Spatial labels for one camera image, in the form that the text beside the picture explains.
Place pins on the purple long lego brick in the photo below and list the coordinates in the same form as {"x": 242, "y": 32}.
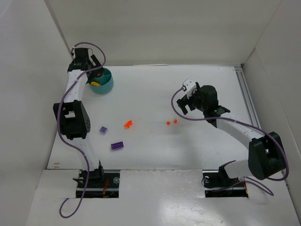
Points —
{"x": 117, "y": 146}

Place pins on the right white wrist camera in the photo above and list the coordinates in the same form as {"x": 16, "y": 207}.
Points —
{"x": 189, "y": 87}

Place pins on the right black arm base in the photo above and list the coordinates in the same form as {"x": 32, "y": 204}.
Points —
{"x": 217, "y": 184}

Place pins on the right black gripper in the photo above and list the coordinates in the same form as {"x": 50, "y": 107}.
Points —
{"x": 188, "y": 101}

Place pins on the small purple square lego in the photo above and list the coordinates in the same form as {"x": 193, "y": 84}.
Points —
{"x": 103, "y": 130}

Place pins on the yellow lego brick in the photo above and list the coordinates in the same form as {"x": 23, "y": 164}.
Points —
{"x": 95, "y": 84}

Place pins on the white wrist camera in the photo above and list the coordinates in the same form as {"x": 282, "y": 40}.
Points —
{"x": 189, "y": 87}
{"x": 72, "y": 52}

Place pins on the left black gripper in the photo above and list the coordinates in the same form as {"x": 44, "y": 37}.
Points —
{"x": 94, "y": 69}

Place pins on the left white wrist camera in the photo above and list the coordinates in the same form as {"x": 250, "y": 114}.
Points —
{"x": 72, "y": 52}

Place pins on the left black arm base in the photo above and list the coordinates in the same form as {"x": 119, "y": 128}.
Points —
{"x": 101, "y": 183}

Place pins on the red orange lego piece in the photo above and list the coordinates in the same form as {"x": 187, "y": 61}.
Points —
{"x": 128, "y": 124}

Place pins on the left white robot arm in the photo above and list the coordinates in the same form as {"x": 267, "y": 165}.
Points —
{"x": 73, "y": 121}

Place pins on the teal round divided container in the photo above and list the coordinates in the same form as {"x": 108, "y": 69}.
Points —
{"x": 106, "y": 82}

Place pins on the aluminium rail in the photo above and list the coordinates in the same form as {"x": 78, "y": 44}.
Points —
{"x": 247, "y": 96}

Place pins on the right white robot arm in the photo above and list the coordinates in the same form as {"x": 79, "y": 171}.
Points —
{"x": 266, "y": 155}

